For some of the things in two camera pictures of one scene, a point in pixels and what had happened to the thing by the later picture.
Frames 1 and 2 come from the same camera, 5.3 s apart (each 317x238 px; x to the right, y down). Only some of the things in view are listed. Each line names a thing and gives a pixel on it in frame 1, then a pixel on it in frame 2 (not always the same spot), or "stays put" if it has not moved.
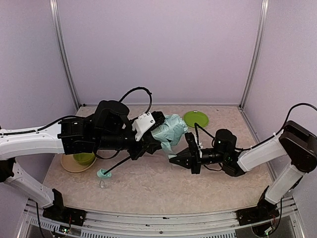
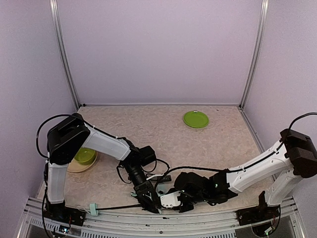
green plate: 190,118 stays put
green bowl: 85,158 stays put
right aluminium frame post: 258,51 stays put
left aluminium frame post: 54,8 stays put
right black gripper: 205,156 → 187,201
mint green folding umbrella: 169,132 → 93,208
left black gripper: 145,145 → 144,189
